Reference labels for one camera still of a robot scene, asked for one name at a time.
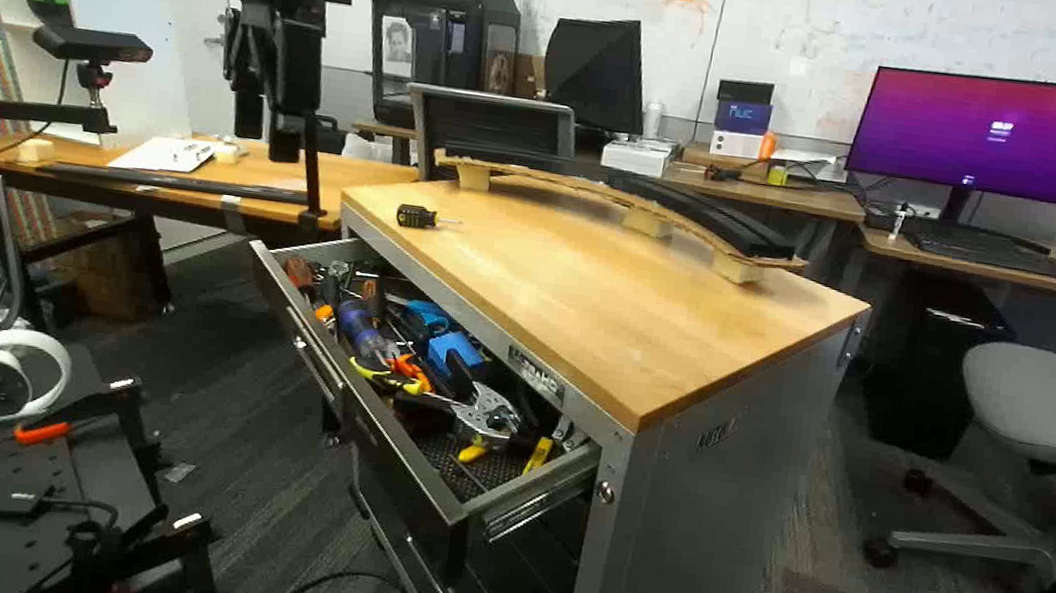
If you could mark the heap of hand tools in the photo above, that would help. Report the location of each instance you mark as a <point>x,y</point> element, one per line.
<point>438,376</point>

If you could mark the white paper pad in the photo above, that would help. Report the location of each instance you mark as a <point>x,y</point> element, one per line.
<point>160,155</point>

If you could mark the camera on mount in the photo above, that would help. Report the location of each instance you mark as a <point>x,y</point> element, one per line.
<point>91,44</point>

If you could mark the row of wooden desks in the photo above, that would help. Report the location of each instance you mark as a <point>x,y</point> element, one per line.
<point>802,199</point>

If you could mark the black stand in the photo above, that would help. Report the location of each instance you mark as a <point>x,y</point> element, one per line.
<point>314,170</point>

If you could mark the black computer tower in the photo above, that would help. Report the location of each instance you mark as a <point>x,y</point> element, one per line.
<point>931,376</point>

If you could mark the black monitor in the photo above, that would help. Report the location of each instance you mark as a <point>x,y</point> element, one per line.
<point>596,73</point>

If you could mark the grey tool cabinet wooden top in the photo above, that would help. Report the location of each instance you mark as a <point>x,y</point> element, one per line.
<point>662,515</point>

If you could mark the wide monitor purple screen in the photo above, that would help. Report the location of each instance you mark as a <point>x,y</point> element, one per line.
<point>1021,140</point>

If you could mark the black 3d printer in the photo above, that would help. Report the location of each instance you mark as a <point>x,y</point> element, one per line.
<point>437,54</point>

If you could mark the wooden desk black legs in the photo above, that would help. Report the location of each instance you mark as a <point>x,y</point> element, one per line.
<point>177,198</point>

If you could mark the grey mesh office chair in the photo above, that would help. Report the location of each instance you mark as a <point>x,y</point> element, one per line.
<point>488,125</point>

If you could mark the drawer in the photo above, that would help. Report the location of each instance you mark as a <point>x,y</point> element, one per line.
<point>387,461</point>

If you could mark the long black bar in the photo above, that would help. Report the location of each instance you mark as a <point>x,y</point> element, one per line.
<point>169,181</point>

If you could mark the light wooden block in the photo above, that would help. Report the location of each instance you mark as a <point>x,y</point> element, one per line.
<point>34,151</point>

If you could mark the white bottle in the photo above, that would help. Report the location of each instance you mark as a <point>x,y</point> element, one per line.
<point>652,120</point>

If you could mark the orange bottle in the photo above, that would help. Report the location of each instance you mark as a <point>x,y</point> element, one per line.
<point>767,147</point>

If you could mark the curved wooden rail black strip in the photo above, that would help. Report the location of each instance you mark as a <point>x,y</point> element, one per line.
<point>659,214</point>

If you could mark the black keyboard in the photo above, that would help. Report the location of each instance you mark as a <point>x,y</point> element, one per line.
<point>996,255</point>

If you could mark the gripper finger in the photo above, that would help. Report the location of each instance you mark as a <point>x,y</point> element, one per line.
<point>295,97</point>
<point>250,81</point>

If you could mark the white flat box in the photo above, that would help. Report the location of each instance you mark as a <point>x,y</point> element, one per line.
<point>638,157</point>

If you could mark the small white block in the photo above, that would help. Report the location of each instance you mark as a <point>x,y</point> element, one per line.
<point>226,153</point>

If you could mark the black stubby screwdriver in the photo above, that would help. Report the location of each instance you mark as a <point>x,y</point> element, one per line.
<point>415,216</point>

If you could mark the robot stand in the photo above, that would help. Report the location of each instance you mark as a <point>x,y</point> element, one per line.
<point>6,525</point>

